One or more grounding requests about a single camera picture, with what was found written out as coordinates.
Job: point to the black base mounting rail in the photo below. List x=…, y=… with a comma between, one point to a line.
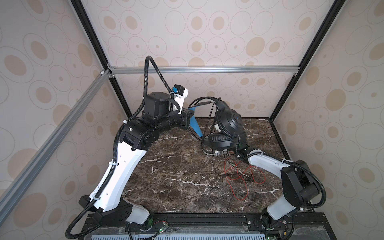
x=223, y=226

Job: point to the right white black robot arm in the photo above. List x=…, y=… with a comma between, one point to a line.
x=301, y=188

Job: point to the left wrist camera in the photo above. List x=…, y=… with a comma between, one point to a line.
x=180, y=93

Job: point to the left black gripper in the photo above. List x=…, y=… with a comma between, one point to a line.
x=186, y=117

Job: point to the diagonal aluminium rail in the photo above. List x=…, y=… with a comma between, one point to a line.
x=24, y=180

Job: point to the left black corner post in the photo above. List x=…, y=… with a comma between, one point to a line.
x=96, y=44

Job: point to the horizontal aluminium rail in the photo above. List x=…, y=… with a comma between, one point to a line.
x=212, y=69

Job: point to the black corner post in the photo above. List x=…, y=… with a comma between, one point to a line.
x=96, y=44
x=313, y=47

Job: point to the white black headphones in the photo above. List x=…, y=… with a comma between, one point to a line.
x=210, y=152

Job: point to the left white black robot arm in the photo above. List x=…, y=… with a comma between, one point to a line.
x=161, y=109

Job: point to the right black corner post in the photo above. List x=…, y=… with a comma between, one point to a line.
x=313, y=47

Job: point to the black blue headphones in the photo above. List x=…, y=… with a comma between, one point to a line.
x=230, y=124

